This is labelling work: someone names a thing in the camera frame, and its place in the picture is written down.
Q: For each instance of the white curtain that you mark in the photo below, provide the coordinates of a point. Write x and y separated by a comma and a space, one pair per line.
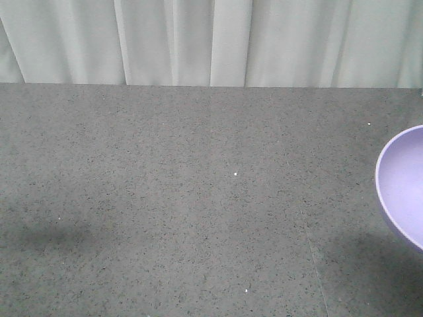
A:
213, 43

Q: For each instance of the purple plastic bowl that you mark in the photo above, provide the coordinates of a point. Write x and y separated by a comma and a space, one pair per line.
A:
398, 184

